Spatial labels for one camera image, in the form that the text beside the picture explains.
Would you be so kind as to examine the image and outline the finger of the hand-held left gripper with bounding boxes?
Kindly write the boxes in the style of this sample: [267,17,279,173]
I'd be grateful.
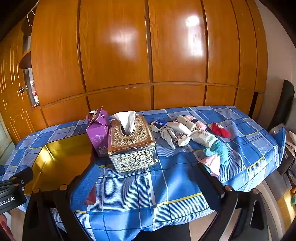
[0,167,34,186]

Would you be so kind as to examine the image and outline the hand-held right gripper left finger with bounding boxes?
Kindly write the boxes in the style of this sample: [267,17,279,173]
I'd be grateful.
[22,160,102,241]

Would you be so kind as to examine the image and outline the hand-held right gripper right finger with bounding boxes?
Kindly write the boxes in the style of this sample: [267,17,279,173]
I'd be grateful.
[197,163,271,241]

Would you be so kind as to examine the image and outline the pink soft cloth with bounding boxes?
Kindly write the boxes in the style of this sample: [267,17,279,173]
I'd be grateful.
[197,155,220,177]

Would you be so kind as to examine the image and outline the gold rectangular tray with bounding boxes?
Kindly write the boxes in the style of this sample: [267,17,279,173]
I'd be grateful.
[24,140,98,198]

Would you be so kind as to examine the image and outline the blue plush toy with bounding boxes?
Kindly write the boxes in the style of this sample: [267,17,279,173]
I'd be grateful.
[203,140,229,165]

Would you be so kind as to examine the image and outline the white wet wipe pack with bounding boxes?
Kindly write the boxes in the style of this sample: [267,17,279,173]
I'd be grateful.
[190,130,219,148]

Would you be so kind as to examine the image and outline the white fluffy brown-trimmed sock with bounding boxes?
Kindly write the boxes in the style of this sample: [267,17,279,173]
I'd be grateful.
[173,134,191,148]

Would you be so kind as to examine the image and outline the red sock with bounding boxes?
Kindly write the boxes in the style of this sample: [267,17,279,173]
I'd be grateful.
[209,123,231,138]

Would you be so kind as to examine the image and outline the pink navy fuzzy socks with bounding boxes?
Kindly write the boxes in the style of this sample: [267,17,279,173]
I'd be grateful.
[185,115,207,132]

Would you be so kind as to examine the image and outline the grey knit gloves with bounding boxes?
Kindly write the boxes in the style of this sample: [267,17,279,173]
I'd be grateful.
[159,121,191,149]

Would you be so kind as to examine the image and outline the beige towel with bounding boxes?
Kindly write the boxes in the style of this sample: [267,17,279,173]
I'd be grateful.
[177,115,197,131]

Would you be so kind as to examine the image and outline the blue pocket tissue packet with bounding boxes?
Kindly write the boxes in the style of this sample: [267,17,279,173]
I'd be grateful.
[150,119,167,133]

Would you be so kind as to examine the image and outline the blue plaid bed sheet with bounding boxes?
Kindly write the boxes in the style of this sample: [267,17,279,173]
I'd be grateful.
[0,105,287,232]

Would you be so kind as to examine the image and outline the purple carton box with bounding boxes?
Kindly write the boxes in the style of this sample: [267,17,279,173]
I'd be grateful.
[86,106,109,157]

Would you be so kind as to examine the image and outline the ornate silver gold tissue box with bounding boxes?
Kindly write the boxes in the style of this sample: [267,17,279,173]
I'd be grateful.
[108,114,159,175]

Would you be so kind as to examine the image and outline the wooden door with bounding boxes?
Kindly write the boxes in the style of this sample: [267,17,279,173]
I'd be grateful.
[0,21,48,145]

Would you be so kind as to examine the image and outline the white facial tissue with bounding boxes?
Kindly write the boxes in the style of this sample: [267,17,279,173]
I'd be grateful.
[110,111,136,135]

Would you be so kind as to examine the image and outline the grey bag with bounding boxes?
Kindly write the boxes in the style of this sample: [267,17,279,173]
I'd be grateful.
[282,131,296,177]

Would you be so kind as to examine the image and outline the black upright panel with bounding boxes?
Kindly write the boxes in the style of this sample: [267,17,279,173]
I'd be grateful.
[268,79,296,133]

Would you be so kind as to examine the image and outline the wooden corner shelf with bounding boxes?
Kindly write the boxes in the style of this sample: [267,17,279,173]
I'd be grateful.
[19,50,32,69]

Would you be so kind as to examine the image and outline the wooden wardrobe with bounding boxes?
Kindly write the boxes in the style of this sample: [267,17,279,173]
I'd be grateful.
[30,0,269,127]

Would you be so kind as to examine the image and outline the white clothes hanger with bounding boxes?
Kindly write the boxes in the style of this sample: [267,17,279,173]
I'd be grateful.
[25,0,40,27]

